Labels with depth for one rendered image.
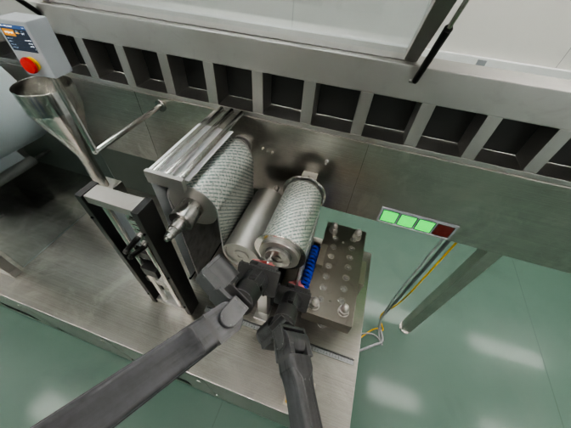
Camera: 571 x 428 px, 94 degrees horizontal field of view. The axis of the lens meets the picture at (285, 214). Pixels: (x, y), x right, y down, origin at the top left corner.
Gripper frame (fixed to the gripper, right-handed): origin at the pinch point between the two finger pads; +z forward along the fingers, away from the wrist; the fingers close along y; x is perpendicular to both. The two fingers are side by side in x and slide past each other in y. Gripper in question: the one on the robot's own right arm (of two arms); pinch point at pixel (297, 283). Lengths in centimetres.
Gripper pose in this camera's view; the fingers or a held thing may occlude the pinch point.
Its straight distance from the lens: 88.7
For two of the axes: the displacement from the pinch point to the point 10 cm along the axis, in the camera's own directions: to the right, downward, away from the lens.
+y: 9.5, 2.8, -1.5
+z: 2.3, -2.9, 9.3
